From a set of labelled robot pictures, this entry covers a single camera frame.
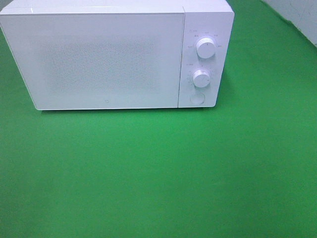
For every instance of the white microwave door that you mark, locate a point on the white microwave door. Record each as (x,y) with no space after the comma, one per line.
(98,61)

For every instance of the green table cloth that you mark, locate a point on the green table cloth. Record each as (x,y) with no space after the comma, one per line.
(246,168)

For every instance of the white timer knob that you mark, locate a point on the white timer knob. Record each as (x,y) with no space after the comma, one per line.
(201,78)

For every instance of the upper white power knob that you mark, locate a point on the upper white power knob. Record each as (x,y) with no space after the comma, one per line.
(206,47)

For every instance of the round white door release button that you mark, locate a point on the round white door release button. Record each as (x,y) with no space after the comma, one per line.
(197,98)

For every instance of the white microwave oven body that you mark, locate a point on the white microwave oven body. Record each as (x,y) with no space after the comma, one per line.
(202,18)

